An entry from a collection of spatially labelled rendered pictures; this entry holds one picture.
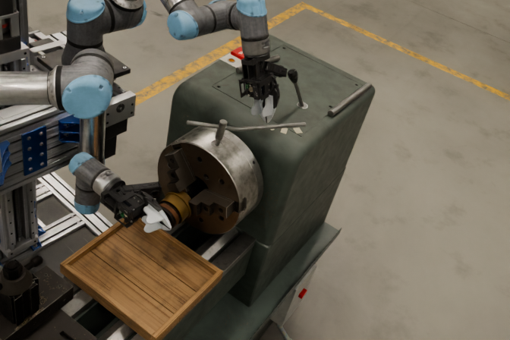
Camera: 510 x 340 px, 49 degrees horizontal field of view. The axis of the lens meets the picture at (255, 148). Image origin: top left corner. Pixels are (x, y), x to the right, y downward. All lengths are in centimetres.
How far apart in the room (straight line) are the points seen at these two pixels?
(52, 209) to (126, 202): 127
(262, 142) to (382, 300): 159
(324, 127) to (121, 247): 72
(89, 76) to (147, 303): 64
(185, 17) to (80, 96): 33
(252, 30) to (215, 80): 41
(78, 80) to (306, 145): 67
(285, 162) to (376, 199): 200
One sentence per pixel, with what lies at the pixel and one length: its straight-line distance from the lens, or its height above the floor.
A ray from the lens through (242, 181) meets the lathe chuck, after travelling 161.
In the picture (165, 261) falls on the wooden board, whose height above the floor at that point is 88.
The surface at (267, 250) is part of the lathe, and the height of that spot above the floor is 85.
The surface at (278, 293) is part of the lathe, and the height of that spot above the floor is 54.
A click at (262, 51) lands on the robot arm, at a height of 152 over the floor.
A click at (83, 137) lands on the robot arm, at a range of 176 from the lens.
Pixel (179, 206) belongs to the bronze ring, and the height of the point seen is 111.
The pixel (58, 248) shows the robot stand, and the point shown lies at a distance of 267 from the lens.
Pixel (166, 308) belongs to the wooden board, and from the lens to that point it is 166.
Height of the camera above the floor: 224
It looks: 38 degrees down
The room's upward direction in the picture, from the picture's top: 15 degrees clockwise
